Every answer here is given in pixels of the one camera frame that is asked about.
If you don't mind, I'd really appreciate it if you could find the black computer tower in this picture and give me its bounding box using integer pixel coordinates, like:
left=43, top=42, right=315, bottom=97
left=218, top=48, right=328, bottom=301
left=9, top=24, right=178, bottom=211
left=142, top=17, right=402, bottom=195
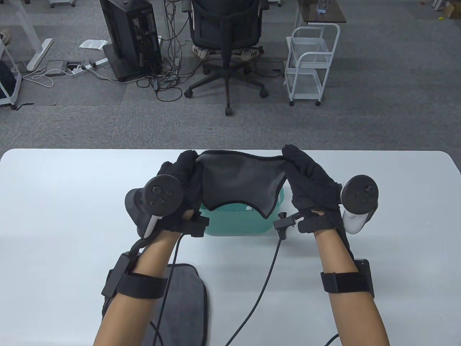
left=99, top=0, right=163, bottom=82

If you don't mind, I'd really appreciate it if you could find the tangle of black cables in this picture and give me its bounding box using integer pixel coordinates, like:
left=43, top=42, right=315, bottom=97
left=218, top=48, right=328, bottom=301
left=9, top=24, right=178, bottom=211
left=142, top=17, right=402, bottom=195
left=136, top=0, right=193, bottom=102

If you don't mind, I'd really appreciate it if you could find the white paper sheet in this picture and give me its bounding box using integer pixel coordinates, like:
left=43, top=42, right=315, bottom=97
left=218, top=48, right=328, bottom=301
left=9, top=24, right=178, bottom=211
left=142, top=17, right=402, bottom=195
left=79, top=39, right=109, bottom=50

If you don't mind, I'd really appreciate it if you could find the black glove cable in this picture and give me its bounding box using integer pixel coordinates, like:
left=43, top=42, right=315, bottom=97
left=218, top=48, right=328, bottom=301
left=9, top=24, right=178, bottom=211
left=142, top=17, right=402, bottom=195
left=149, top=232, right=186, bottom=346
left=224, top=231, right=285, bottom=346

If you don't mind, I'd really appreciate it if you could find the short grey wrist cable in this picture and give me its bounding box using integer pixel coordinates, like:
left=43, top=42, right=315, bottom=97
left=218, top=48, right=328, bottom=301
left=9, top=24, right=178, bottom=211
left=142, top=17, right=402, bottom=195
left=128, top=236, right=153, bottom=262

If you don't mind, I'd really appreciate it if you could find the green plastic bin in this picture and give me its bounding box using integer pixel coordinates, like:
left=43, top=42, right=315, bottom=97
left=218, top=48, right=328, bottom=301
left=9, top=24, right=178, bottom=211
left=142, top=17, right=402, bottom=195
left=197, top=186, right=285, bottom=236

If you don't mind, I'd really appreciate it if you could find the person's left hand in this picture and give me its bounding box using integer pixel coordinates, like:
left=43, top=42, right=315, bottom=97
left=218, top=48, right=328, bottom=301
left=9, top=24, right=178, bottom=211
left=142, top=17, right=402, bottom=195
left=158, top=150, right=210, bottom=238

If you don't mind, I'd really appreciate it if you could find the person's right hand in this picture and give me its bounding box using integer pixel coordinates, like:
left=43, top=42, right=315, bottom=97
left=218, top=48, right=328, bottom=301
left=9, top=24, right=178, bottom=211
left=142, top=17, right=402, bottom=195
left=274, top=144, right=346, bottom=238

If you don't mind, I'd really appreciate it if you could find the person's left forearm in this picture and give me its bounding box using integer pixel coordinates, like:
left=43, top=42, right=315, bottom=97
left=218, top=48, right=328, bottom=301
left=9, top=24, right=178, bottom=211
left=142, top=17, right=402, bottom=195
left=93, top=231, right=184, bottom=346

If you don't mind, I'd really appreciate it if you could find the white metal cart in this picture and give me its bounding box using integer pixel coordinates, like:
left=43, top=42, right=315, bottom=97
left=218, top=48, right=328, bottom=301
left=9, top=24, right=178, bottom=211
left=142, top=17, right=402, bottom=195
left=0, top=36, right=23, bottom=110

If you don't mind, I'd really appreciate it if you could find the white wire rolling cart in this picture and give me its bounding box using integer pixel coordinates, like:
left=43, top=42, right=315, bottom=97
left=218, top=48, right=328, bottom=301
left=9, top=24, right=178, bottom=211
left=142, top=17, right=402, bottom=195
left=284, top=22, right=341, bottom=107

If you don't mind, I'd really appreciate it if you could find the white coiled cable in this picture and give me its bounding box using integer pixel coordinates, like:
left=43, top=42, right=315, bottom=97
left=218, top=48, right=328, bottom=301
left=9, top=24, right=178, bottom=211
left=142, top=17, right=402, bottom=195
left=22, top=66, right=72, bottom=88

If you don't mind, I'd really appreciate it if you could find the grey hand towel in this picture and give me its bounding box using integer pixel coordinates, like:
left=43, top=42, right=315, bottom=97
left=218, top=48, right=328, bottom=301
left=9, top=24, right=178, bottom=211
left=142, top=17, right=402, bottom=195
left=103, top=263, right=209, bottom=346
left=194, top=150, right=288, bottom=219

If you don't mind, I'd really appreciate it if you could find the black office chair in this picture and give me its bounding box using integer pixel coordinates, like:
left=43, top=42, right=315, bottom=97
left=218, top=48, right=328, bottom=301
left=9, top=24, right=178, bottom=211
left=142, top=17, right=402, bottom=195
left=184, top=0, right=270, bottom=116

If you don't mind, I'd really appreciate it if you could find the person's right forearm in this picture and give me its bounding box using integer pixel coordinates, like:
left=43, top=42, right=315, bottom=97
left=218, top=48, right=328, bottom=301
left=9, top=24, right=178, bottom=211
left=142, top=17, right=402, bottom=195
left=313, top=229, right=391, bottom=346

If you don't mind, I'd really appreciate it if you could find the white desk leg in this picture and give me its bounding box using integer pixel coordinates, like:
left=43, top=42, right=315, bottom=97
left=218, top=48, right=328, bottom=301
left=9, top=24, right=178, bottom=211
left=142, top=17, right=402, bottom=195
left=14, top=0, right=54, bottom=71
left=158, top=0, right=171, bottom=45

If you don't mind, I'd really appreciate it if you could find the brown side table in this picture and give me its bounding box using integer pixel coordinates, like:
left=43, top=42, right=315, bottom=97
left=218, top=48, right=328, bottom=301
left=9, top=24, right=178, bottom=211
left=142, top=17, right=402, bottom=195
left=297, top=0, right=347, bottom=25

